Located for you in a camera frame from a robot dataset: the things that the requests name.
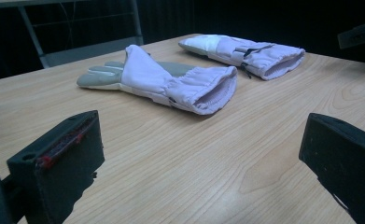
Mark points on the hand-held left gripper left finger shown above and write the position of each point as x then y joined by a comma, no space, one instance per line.
68,161

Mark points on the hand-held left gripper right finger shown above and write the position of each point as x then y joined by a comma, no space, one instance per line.
345,158

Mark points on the lilac and white ski glove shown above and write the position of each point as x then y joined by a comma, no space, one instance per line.
146,77
258,56

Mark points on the white metal desk frame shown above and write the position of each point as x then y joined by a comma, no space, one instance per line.
90,53

